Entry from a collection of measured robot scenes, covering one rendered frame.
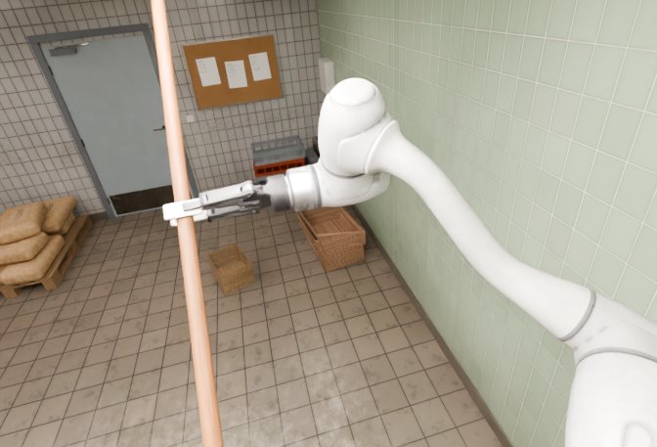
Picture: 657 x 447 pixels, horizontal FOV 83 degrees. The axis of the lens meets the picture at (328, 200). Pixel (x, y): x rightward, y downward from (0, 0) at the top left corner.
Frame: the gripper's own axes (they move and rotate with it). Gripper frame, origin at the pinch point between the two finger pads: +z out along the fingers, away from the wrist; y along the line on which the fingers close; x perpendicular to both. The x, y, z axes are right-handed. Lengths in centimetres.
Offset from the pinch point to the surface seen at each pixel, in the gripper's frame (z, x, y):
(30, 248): 210, 110, 298
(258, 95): -32, 252, 314
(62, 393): 152, -25, 237
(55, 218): 208, 151, 332
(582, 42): -119, 34, 12
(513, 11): -119, 64, 28
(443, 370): -108, -73, 197
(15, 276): 225, 87, 300
